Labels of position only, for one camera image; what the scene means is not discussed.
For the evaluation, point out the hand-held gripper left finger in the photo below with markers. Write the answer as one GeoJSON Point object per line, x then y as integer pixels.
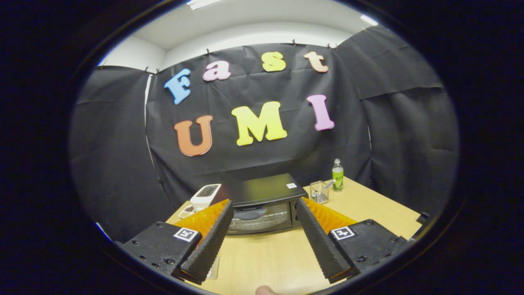
{"type": "Point", "coordinates": [211, 246]}

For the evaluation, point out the white appliance with display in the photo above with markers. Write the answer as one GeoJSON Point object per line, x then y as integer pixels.
{"type": "Point", "coordinates": [206, 191]}

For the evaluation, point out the small ceiling light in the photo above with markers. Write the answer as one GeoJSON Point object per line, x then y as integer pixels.
{"type": "Point", "coordinates": [369, 19]}

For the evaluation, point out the row of small cloth clips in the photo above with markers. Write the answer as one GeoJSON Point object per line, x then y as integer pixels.
{"type": "Point", "coordinates": [208, 52]}

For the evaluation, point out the metal spoon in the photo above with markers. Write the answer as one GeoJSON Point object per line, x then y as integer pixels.
{"type": "Point", "coordinates": [329, 184]}

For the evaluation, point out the clear glass cup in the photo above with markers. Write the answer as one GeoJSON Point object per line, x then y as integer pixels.
{"type": "Point", "coordinates": [318, 193]}

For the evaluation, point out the green drink bottle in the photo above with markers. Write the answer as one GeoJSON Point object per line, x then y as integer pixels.
{"type": "Point", "coordinates": [337, 178]}

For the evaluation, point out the black toaster oven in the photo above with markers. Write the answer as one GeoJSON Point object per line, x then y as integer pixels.
{"type": "Point", "coordinates": [266, 190]}

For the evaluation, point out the small black object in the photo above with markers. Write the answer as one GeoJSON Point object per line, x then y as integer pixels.
{"type": "Point", "coordinates": [423, 218]}

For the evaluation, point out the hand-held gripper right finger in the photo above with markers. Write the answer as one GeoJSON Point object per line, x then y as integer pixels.
{"type": "Point", "coordinates": [321, 246]}

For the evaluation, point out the long ceiling light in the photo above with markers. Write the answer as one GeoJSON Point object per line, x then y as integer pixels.
{"type": "Point", "coordinates": [202, 3]}

